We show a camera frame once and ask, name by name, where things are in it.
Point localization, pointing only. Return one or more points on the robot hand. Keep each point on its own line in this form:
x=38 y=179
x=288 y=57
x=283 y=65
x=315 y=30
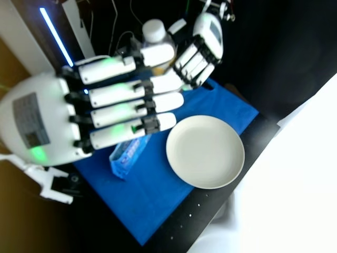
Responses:
x=210 y=34
x=31 y=118

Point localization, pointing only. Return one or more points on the orange vitamin drink bottle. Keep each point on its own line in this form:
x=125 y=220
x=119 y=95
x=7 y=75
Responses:
x=154 y=30

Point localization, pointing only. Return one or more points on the blue plastic packet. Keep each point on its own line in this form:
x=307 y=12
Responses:
x=123 y=160

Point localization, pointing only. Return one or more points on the cream round plate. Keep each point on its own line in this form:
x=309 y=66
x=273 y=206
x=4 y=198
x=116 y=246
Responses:
x=205 y=153

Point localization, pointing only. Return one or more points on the glowing light strip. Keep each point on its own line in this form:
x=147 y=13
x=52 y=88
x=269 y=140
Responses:
x=56 y=38

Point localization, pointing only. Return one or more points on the white tower with dark panel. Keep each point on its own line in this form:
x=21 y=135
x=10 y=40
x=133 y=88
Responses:
x=79 y=29

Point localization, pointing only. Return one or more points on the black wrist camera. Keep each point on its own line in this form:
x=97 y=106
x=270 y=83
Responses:
x=73 y=179

